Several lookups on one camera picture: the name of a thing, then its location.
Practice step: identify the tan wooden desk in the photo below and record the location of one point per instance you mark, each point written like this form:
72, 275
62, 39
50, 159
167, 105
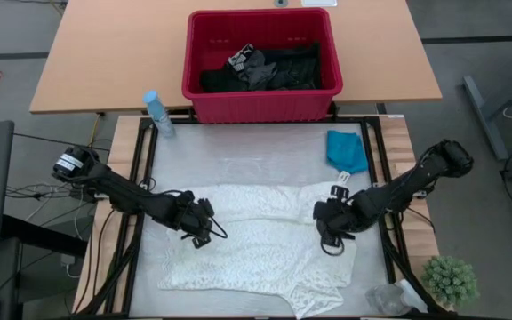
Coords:
105, 53

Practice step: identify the white lace garment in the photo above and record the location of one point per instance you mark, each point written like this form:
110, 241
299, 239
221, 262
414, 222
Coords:
260, 258

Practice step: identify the red plastic laundry basket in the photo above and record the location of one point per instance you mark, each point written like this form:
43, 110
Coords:
260, 109

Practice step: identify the grey metal table leg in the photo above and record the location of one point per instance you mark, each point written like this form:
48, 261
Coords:
482, 115

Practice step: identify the green artificial plant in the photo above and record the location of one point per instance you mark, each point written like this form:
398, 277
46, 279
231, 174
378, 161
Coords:
449, 282

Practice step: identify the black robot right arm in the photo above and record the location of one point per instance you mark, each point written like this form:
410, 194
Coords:
416, 182

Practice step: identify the dark grey garment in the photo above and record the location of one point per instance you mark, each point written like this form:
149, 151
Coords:
258, 73

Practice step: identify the light wood side board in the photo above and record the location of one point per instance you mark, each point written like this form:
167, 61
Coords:
122, 138
405, 151

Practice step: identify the clear plastic spray bottle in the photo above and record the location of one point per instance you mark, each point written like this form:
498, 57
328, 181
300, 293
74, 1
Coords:
389, 302

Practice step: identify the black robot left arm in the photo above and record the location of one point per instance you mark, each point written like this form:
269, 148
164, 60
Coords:
118, 191

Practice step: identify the white flat device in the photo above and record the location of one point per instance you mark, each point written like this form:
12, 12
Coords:
318, 2

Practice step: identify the black white patterned garment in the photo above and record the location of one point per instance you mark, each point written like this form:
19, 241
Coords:
240, 58

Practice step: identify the grey desk grommet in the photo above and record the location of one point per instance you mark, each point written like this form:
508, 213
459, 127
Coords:
281, 2

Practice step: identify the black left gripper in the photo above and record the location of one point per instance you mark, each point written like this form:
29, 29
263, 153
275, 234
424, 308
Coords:
194, 215

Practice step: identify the blue garment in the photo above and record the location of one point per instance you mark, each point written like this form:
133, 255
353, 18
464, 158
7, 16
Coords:
347, 151

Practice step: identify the light blue air freshener bottle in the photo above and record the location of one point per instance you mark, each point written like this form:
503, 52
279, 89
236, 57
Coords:
156, 111

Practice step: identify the white power adapter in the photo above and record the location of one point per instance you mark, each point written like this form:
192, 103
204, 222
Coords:
67, 260

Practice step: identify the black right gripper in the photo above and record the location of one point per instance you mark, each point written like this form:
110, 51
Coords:
340, 215

